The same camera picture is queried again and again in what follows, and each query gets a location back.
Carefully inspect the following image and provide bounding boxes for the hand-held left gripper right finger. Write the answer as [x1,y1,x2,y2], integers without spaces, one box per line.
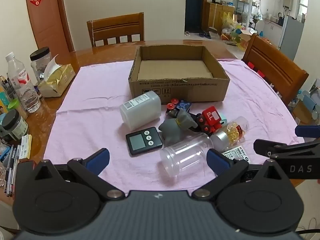
[191,148,287,202]

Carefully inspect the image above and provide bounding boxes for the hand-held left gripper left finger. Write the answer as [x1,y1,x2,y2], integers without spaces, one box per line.
[32,148,125,202]

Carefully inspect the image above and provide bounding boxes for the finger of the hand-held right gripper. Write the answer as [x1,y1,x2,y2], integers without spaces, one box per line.
[294,124,320,138]
[253,139,320,159]

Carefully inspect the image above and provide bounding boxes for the small card pack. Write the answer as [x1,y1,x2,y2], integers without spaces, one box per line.
[221,145,250,164]

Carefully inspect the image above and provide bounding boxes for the pill bottle with gold capsules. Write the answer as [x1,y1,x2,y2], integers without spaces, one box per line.
[211,116,250,153]

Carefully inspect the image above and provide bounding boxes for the clear plastic jar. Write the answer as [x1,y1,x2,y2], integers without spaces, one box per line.
[159,132,215,178]

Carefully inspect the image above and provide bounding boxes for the black digital timer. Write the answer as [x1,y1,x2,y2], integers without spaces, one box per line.
[125,127,163,157]

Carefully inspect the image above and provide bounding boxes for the white plastic container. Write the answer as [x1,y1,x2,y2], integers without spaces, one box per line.
[119,91,162,127]

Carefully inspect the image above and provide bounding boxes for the cardboard box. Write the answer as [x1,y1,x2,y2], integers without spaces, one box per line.
[128,44,230,103]

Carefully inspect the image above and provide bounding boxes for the blue and white holder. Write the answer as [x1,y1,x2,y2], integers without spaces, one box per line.
[292,89,320,125]

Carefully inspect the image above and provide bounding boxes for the pink cloth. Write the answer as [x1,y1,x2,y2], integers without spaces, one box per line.
[43,59,305,190]

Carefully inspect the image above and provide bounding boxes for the grey elephant toy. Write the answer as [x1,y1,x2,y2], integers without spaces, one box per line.
[159,110,198,145]

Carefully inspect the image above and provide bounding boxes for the blue patterned small box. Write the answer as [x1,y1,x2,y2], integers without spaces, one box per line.
[176,99,192,113]

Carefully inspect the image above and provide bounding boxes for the dark toy with red wheels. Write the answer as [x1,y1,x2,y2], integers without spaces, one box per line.
[166,99,181,118]

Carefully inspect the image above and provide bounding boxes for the small white box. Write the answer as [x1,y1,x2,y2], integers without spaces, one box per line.
[19,134,33,160]

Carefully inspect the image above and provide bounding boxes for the wooden chair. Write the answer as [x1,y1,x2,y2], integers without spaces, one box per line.
[241,33,310,107]
[86,12,145,48]

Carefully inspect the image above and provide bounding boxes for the bunch of pens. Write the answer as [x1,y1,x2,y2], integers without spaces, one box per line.
[4,144,22,198]

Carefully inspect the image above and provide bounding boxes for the gold tissue pack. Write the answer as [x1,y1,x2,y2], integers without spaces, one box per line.
[37,54,76,98]

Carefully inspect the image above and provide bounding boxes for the dark jar with black lid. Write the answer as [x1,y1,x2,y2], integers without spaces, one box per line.
[0,109,29,142]

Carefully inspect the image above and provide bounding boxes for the grey refrigerator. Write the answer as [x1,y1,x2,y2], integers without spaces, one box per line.
[279,15,305,61]

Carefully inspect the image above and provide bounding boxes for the green capped bottle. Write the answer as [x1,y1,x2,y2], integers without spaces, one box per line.
[7,98,28,119]

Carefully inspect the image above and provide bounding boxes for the plastic water bottle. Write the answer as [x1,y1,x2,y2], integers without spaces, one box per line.
[5,52,41,113]

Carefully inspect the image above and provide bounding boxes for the white kitchen counter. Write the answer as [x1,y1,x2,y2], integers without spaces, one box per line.
[262,17,284,44]

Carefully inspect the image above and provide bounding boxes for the cardboard boxes on floor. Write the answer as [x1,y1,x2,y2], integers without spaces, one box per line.
[239,29,258,43]

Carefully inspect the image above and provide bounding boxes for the colourful pen holder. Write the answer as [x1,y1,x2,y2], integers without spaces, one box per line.
[0,75,16,114]

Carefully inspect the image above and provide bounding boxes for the clear jar with black lid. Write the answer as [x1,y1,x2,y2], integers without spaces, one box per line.
[29,46,53,83]

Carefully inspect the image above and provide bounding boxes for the pile of yellow bags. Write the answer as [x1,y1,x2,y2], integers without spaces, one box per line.
[221,12,252,49]

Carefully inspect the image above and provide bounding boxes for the brown wooden door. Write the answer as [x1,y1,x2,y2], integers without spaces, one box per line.
[24,0,75,53]

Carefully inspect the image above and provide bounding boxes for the wooden cabinet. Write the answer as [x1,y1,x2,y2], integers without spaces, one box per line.
[205,2,235,32]

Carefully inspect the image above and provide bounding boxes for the dark blue door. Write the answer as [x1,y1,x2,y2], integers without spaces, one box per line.
[185,0,208,33]

